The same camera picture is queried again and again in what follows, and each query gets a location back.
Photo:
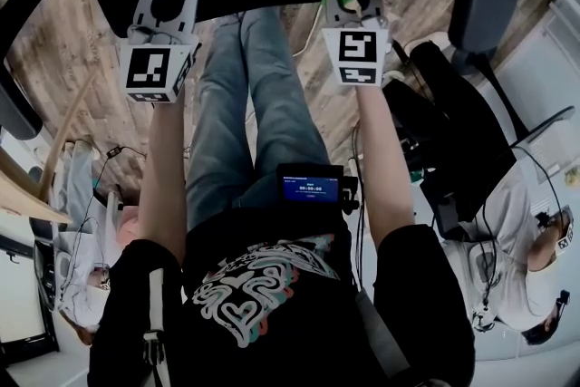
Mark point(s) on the person's right forearm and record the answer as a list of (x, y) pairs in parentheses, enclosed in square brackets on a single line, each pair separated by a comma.
[(380, 158)]

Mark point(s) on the black framed window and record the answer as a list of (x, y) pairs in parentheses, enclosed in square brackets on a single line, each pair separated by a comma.
[(45, 294)]

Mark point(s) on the white perforated basket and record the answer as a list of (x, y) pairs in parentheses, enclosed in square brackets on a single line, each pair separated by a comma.
[(550, 149)]

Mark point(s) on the black waist-mounted screen device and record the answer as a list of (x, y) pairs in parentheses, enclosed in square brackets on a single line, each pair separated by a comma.
[(310, 188)]

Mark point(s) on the person's legs in jeans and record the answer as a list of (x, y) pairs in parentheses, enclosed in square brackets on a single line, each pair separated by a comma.
[(226, 127)]

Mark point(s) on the person's black printed t-shirt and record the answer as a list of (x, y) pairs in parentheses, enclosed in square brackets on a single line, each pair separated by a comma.
[(294, 353)]

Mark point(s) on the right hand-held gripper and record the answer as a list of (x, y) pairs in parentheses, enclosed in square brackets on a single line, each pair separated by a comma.
[(358, 47)]

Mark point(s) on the curved wooden desk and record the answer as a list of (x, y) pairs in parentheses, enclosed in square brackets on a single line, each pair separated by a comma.
[(18, 195)]

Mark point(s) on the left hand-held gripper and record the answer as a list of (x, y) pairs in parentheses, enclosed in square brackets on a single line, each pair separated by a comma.
[(145, 68)]

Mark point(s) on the person's left forearm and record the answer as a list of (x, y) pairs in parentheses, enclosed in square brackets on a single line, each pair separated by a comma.
[(163, 177)]

